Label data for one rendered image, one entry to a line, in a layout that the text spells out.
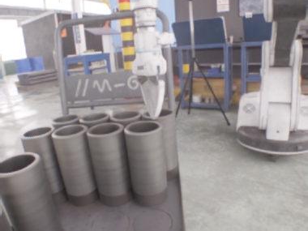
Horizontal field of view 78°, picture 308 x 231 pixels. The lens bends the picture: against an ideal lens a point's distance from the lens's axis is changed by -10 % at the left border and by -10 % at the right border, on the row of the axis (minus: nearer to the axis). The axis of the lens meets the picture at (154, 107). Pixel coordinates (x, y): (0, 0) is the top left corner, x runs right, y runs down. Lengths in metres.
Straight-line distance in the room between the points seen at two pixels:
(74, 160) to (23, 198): 0.22
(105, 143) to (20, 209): 0.29
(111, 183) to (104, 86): 0.50
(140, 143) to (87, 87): 0.52
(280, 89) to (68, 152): 1.22
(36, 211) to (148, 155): 0.35
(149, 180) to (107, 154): 0.16
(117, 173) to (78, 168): 0.13
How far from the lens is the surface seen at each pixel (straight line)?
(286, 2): 1.06
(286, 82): 1.46
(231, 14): 3.52
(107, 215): 0.78
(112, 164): 0.70
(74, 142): 0.72
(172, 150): 0.84
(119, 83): 1.03
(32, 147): 0.79
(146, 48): 0.57
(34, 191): 0.60
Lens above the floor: 0.77
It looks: 15 degrees down
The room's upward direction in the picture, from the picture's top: 5 degrees counter-clockwise
